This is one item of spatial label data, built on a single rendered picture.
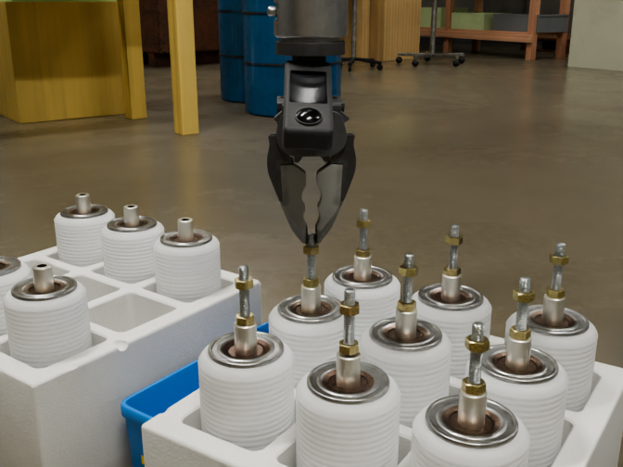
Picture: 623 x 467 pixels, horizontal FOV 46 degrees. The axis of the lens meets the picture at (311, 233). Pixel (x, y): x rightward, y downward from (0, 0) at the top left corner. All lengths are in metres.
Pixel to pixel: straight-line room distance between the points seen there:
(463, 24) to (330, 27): 7.63
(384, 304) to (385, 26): 6.45
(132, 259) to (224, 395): 0.46
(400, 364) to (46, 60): 3.30
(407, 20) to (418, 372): 6.82
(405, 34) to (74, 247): 6.43
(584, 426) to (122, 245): 0.68
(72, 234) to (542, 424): 0.79
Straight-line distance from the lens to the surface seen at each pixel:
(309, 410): 0.65
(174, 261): 1.04
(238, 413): 0.72
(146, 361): 0.97
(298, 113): 0.67
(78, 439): 0.94
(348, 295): 0.64
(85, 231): 1.21
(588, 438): 0.78
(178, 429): 0.76
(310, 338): 0.79
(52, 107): 3.89
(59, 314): 0.90
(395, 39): 7.37
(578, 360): 0.82
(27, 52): 3.84
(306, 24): 0.73
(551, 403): 0.71
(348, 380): 0.66
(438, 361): 0.75
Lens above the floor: 0.59
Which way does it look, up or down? 18 degrees down
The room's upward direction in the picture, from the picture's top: straight up
